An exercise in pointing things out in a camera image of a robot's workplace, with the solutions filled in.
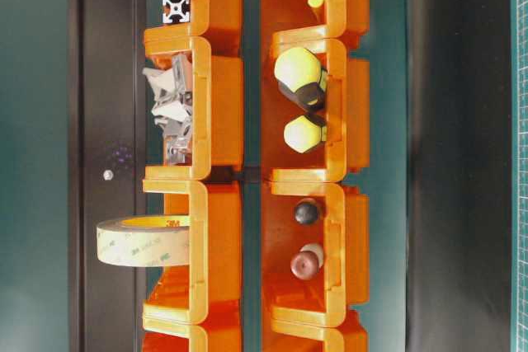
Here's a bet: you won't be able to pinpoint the upper orange bin with brackets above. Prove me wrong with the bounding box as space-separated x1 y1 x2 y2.
144 36 244 181

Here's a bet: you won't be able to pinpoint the upper orange middle bin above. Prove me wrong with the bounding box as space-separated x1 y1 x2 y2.
143 180 242 334

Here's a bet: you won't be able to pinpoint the upper orange bin with extrusions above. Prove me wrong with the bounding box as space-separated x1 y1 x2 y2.
144 0 243 56

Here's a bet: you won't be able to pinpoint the upper orange end bin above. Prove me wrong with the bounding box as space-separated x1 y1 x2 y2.
142 311 242 352

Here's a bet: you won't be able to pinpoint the dark wooden tool handle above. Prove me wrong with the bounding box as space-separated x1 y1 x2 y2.
294 198 323 225

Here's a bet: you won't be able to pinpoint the black aluminium extrusion outer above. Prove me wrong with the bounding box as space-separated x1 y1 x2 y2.
163 0 191 25

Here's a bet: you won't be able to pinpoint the lower orange bin wooden handles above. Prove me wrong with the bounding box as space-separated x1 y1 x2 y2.
262 182 370 327

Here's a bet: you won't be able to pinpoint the black rack base plate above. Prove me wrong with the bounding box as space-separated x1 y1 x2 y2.
68 0 147 351

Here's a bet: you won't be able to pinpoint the lower orange bin yellow screwdrivers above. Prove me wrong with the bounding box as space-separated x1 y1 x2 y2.
261 39 370 182

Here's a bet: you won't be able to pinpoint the smaller yellow black screwdriver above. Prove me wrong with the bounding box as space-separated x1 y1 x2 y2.
284 114 327 153

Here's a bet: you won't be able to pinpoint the pile of silver corner brackets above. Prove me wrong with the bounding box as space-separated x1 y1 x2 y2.
143 53 193 165

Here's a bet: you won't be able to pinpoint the red white tool handle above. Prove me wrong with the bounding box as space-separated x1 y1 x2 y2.
290 243 324 280

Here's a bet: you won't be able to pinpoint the green cutting mat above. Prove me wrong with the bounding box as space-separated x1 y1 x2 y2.
511 0 527 351

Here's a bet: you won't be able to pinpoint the orange end bin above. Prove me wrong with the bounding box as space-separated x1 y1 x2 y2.
142 311 242 352
262 310 369 352

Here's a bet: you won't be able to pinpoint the lower orange end bin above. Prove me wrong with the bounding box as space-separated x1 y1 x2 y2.
262 310 369 352

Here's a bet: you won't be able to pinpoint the foam tape roll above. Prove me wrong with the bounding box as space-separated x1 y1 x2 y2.
97 214 191 267

